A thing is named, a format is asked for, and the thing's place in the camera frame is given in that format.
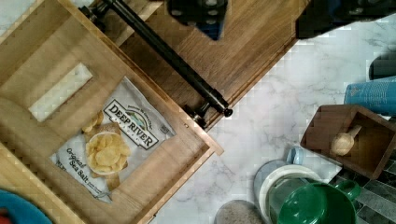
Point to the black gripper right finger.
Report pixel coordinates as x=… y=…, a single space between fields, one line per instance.
x=322 y=16

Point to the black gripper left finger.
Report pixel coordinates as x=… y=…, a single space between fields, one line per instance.
x=206 y=15

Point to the wooden drawer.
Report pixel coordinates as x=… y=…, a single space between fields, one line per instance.
x=37 y=50

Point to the wooden cutting board tray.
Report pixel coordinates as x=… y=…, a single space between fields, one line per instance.
x=255 y=36

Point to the dark wooden box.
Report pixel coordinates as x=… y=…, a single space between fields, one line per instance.
x=373 y=144

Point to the wooden scoop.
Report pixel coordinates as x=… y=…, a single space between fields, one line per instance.
x=344 y=142

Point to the Deep River chips bag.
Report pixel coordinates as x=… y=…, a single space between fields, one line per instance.
x=115 y=142

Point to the glass jar white rim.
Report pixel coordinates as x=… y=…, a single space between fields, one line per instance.
x=270 y=182

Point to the green funnel cup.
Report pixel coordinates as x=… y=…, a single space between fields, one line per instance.
x=306 y=201

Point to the grey speckled canister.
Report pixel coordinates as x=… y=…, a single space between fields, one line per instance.
x=238 y=212

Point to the blue plate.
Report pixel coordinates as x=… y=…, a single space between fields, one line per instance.
x=21 y=211

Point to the red fruit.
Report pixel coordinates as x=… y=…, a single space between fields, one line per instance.
x=4 y=219

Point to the black drawer handle bar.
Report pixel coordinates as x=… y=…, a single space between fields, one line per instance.
x=212 y=97

